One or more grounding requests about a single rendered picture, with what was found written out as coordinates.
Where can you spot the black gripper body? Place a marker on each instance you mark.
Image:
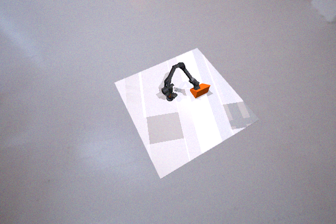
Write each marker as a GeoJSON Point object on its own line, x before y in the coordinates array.
{"type": "Point", "coordinates": [174, 95]}

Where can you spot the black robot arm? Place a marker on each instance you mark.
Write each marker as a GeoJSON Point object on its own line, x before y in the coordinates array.
{"type": "Point", "coordinates": [168, 86]}

